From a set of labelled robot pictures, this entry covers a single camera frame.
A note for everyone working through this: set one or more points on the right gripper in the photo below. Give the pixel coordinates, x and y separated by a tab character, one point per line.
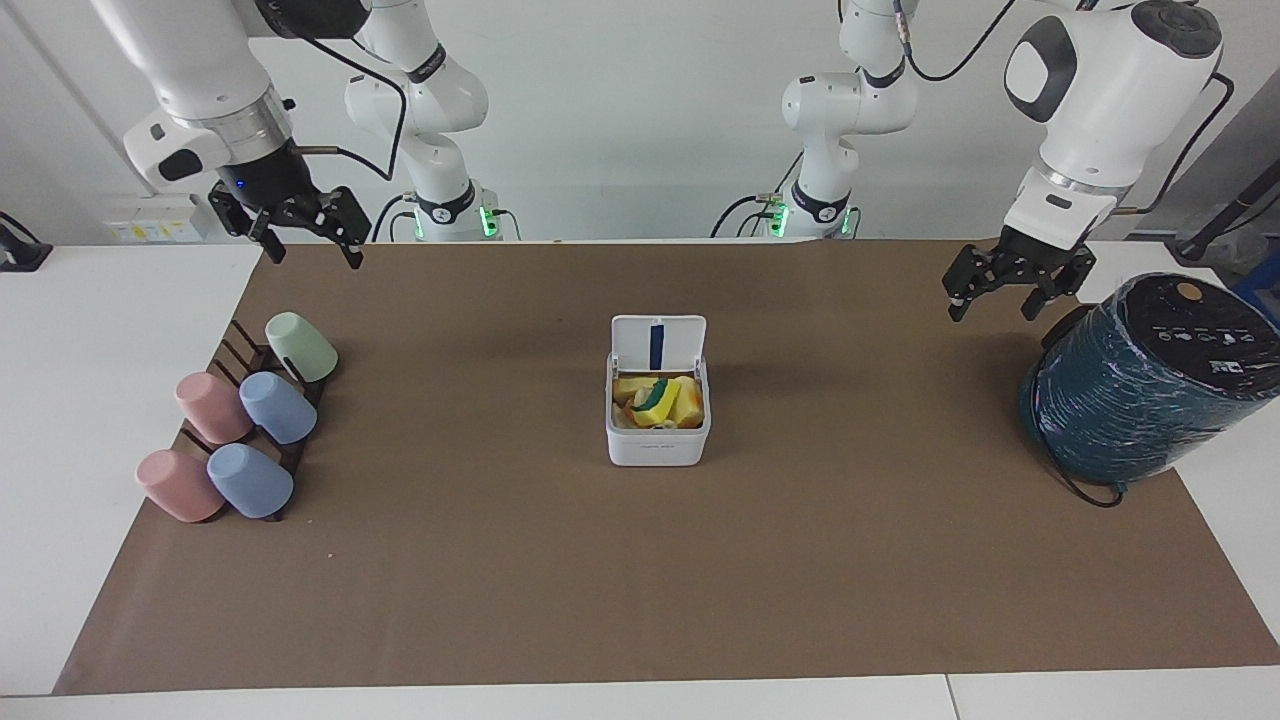
268	180

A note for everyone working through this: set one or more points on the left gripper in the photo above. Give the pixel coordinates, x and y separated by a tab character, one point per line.
1038	254

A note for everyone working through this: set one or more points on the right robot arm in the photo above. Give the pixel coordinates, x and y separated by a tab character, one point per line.
200	70

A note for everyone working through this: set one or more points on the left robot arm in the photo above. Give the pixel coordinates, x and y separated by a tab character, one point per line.
1110	90

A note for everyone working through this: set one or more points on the large teal film-wrapped bin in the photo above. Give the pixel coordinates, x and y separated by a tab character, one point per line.
1130	400

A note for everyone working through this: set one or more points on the small white lidded bin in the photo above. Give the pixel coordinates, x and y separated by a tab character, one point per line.
657	440

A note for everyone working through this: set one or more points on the green plastic cup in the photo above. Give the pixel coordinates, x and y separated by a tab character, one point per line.
305	350

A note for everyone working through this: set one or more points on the dark brown cup rack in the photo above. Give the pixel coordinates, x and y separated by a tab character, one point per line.
247	350

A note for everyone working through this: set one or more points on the blue plastic cup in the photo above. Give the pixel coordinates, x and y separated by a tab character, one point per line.
250	482
280	408

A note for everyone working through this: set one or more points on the pink plastic cup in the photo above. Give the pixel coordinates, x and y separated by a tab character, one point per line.
180	486
212	408

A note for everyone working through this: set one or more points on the black stand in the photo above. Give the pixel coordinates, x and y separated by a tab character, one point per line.
20	252
1225	215

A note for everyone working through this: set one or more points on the blue box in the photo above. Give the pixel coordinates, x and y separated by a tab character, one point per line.
1262	295

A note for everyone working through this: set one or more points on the orange yellow sponge scrap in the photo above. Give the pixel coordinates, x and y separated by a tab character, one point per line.
690	402

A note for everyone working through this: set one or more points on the green and yellow sponge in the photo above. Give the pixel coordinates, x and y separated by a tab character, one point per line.
658	399

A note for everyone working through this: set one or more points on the white wall socket box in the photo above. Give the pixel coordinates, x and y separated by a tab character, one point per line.
155	220

